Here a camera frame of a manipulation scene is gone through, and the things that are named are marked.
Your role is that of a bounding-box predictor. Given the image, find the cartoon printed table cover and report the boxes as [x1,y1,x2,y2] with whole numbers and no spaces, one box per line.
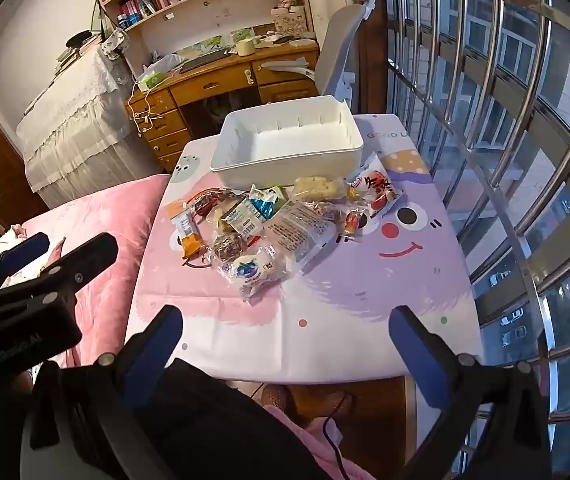
[126,114,483,384]

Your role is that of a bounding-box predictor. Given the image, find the white plastic storage bin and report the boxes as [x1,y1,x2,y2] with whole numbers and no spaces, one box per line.
[210,96,364,190]

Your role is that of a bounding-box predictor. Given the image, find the small clear candy packet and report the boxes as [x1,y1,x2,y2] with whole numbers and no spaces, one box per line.
[341,196,369,238]

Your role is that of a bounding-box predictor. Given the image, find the clear square cracker packet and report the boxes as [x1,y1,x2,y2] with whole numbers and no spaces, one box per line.
[263,200,337,272]

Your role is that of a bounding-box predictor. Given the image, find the red striped white packet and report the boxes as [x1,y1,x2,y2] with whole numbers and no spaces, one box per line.
[222,198,265,240]

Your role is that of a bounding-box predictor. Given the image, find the green snack packet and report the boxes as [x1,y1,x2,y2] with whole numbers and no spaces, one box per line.
[264,186,287,210]

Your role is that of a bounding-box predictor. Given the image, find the grey office chair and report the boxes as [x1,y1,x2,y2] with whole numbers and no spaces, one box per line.
[261,0,376,107]

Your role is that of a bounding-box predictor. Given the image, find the yellow rice cracker packet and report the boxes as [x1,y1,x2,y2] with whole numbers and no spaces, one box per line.
[291,177,347,202]

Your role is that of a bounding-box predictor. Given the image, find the blue foil snack packet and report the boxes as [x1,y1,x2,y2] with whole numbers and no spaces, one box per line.
[248,185,276,220]

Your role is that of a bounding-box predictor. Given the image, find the red edged date packet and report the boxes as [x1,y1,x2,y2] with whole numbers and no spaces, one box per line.
[185,188,247,219]

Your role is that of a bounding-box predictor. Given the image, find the lace covered cabinet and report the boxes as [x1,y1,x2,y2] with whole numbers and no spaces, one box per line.
[16,47,161,209]

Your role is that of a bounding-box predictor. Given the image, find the wooden desk with drawers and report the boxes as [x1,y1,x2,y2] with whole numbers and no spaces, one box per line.
[125,41,320,172]

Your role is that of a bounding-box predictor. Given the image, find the pink bed blanket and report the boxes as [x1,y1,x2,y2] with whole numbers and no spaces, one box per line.
[0,174,169,367]

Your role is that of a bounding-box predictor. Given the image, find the black cable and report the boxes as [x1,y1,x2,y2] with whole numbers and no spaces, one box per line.
[249,381,357,480]

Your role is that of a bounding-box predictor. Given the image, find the dark nut candy packet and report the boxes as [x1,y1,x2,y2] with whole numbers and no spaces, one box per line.
[212,232,247,263]

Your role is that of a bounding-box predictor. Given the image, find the blueberry white snack packet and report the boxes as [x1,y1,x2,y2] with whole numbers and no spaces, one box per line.
[219,244,288,300]

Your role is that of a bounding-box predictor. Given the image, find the red white large snack bag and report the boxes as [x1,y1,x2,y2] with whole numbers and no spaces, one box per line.
[348,153,402,219]

